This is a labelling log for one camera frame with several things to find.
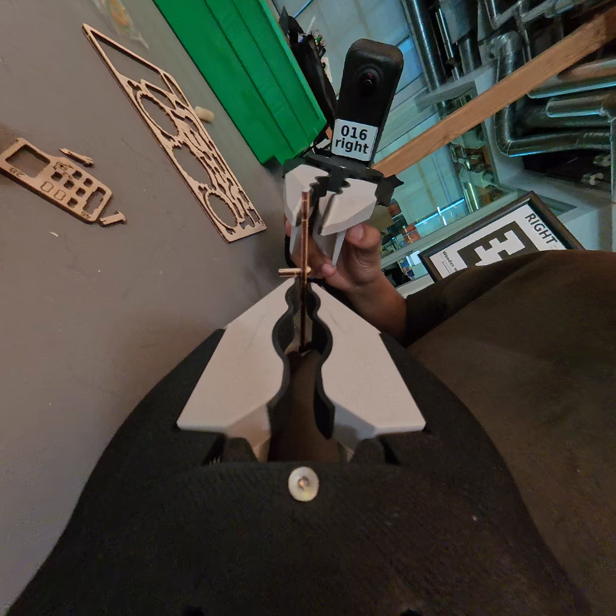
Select person's right hand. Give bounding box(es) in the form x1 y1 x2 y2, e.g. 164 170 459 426
284 217 388 295

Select thin wooden puzzle piece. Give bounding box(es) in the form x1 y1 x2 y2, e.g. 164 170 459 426
299 191 311 354

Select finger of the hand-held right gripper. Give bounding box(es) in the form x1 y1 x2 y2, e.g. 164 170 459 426
283 165 322 253
315 179 378 269

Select dark bundle of cables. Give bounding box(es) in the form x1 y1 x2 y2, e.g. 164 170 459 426
279 7 338 162

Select silver ventilation duct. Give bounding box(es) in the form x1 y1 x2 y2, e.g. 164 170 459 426
496 29 616 157

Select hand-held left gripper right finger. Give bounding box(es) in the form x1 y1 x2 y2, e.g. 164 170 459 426
308 281 427 462

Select silver metal pipes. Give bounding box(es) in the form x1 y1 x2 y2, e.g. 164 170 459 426
404 0 482 97

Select clear plastic bag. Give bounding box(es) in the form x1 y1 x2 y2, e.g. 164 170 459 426
89 0 150 49

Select wooden beam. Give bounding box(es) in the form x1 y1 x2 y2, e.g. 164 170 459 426
375 7 616 176

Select person's brown trousers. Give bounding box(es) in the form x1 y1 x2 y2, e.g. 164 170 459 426
404 250 616 616

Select grey desk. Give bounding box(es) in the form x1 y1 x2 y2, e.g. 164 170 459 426
0 0 289 602

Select wooden sheet with gear cutouts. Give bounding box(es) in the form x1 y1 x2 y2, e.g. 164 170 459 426
83 23 267 244

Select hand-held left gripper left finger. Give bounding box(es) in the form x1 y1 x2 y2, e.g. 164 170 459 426
176 280 295 463

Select green plastic bin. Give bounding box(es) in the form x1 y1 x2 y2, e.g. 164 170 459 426
154 0 327 165

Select person's right forearm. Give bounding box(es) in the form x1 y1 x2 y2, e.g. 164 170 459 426
344 281 410 347

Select dark framed marker sign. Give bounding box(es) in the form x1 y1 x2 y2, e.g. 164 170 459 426
419 191 585 282

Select phone-shaped wooden puzzle frame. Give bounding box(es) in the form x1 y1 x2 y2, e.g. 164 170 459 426
0 138 114 223

